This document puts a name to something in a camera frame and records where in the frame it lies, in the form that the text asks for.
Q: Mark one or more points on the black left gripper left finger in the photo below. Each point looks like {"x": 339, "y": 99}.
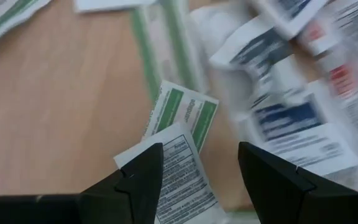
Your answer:
{"x": 145, "y": 180}

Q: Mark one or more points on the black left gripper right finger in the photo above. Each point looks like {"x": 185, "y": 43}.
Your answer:
{"x": 269, "y": 186}

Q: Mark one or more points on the white drug facts packet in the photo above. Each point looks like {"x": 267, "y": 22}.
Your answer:
{"x": 185, "y": 186}

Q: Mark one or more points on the white first aid packet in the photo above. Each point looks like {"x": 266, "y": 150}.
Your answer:
{"x": 309, "y": 154}
{"x": 113, "y": 4}
{"x": 256, "y": 49}

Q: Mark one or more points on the short green striped bandage wrapper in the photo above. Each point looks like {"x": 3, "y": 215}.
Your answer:
{"x": 182, "y": 112}

